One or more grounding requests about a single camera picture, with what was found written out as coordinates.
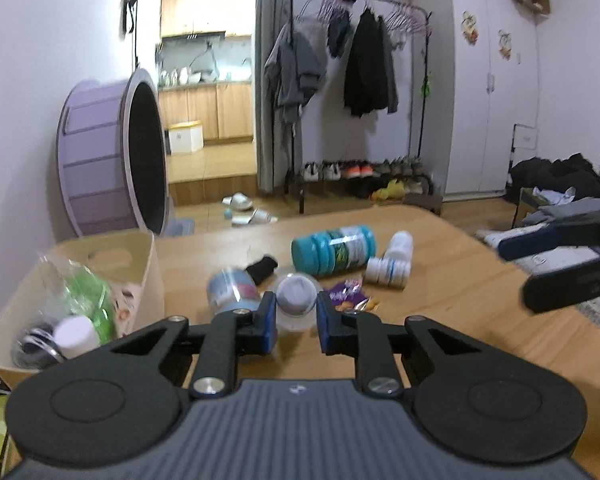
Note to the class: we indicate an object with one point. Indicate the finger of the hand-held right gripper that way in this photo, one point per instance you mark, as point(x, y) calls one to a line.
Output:
point(525, 244)
point(565, 287)

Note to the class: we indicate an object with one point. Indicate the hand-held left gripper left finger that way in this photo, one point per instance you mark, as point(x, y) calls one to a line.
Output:
point(267, 322)

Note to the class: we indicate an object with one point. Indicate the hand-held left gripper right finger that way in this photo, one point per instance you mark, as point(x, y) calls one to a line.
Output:
point(325, 325)

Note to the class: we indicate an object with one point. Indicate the clear spray bottle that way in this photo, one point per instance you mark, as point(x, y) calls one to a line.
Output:
point(295, 300)

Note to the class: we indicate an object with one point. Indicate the purple snack packet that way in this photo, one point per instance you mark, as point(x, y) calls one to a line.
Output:
point(347, 294)

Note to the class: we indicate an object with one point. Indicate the blue-lid cotton swab jar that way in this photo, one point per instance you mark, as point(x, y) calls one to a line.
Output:
point(230, 287)

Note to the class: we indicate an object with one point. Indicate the large teal bottle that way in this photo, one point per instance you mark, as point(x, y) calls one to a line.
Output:
point(330, 252)

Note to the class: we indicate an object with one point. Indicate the white pill bottle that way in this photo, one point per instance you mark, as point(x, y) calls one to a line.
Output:
point(75, 335)
point(400, 245)
point(387, 271)

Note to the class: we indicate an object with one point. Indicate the cream plastic container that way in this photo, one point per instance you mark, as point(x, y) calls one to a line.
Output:
point(145, 285)

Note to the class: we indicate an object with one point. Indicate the clear bag of green sachets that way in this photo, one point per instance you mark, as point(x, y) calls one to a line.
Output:
point(92, 300)

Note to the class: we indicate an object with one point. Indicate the black sphere with clear dome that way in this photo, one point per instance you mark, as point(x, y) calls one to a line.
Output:
point(32, 347)

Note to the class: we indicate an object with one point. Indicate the white quilted bedding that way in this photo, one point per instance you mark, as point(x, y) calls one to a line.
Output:
point(487, 236)

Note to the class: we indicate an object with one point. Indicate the small black cylinder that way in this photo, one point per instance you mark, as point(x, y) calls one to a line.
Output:
point(262, 267)

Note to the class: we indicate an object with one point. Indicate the pile of dark clothes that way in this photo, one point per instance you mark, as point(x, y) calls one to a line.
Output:
point(555, 172)

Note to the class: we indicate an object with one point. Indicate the white slipper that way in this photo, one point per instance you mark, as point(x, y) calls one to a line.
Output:
point(254, 218)
point(239, 201)

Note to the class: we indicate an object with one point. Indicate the yellow duck toy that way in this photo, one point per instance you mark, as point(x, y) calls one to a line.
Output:
point(392, 190)

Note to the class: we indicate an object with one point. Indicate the white wardrobe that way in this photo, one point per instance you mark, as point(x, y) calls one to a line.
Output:
point(470, 110)

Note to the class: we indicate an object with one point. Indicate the row of shoes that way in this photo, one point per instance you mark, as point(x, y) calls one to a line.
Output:
point(332, 170)

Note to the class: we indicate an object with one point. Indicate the black clothes rack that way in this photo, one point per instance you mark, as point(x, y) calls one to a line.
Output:
point(420, 125)

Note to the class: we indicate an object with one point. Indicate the grey curtain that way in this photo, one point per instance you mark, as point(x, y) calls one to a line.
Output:
point(267, 160)

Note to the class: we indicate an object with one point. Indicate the cartoon wardrobe sticker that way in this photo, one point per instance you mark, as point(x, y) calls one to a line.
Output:
point(505, 45)
point(470, 27)

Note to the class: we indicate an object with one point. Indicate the white foam box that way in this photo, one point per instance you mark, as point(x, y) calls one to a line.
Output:
point(185, 137)

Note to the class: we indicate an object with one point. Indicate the wooden kitchen base cabinet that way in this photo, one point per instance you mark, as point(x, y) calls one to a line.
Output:
point(230, 110)

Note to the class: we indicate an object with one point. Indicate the black hanging coat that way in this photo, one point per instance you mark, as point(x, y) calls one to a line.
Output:
point(367, 70)

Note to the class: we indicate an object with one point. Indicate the purple cat exercise wheel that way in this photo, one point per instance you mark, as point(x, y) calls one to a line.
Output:
point(95, 150)

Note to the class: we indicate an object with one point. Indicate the grey hanging clothes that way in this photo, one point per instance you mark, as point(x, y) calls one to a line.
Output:
point(295, 70)

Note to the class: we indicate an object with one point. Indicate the pile of white dishes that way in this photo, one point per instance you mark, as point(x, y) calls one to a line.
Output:
point(190, 76)

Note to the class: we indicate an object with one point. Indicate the dark grey hanging shorts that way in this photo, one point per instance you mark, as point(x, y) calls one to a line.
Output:
point(337, 35)

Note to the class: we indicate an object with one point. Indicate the kitchen range hood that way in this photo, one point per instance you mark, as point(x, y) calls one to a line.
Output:
point(192, 36)

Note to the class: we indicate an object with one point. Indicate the row of pink hangers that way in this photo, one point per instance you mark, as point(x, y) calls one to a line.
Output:
point(330, 7)

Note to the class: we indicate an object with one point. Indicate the wooden wall cabinet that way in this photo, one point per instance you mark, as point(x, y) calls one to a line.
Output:
point(205, 7)

